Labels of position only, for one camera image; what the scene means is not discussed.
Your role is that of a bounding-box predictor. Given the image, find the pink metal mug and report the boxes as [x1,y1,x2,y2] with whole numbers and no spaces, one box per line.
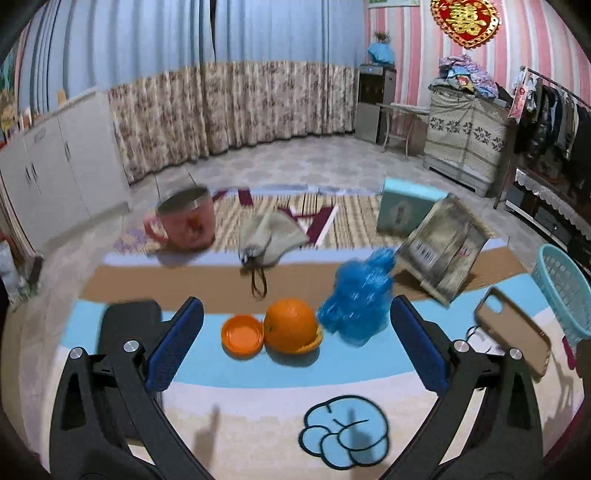
[143,185,215,251]

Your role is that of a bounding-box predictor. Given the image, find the pile of folded clothes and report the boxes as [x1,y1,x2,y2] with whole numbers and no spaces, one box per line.
[429,54,510,101]

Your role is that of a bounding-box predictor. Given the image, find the blue floral curtain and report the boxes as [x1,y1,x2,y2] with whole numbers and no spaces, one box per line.
[1,1,365,182]

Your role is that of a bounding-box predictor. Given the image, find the beige cloth pouch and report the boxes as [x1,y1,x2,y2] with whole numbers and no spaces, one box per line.
[238,210,308,300]

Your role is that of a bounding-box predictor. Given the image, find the orange fruit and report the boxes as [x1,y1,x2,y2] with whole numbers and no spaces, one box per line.
[263,298,322,355]

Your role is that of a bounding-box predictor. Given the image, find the brown phone case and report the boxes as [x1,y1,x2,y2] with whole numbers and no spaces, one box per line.
[475,287,551,381]

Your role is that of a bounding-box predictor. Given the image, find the low tv stand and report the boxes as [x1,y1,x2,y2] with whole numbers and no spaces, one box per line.
[503,168,590,268]

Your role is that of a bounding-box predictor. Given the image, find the clothes rack with garments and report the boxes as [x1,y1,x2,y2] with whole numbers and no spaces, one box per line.
[496,66,590,209]

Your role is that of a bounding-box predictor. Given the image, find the teal cardboard box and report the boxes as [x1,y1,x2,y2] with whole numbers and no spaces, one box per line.
[377,178,448,237]

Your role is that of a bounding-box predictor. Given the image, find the blue crumpled plastic bag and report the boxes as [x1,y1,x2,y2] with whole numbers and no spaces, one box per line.
[317,248,396,347]

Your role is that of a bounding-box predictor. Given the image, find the colourful play mat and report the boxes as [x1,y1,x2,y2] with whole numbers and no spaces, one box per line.
[42,190,586,479]

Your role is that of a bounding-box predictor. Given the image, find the grey water dispenser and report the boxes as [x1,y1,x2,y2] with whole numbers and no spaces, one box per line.
[355,64,397,144]

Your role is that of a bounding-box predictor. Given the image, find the blue wrapped potted plant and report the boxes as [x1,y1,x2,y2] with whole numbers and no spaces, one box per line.
[367,31,396,66]

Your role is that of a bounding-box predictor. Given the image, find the camouflage snack bag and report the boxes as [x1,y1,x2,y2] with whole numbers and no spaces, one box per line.
[397,194,492,307]

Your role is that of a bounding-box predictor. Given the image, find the small wooden stool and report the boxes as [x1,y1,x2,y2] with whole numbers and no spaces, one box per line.
[379,103,430,157]

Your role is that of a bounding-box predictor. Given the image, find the framed wall picture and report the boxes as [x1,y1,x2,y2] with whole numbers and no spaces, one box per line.
[368,0,421,9]

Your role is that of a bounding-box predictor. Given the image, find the red gold wall ornament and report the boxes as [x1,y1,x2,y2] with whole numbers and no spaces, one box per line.
[430,0,501,50]

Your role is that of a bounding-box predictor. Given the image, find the white low cabinet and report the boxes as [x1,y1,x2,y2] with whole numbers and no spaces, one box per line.
[1,90,131,251]

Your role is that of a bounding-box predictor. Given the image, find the turquoise plastic mesh basket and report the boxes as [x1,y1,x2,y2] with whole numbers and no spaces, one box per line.
[532,244,591,351]

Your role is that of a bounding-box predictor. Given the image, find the cloth-covered cabinet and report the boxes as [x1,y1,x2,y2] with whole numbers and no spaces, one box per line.
[424,86,511,197]

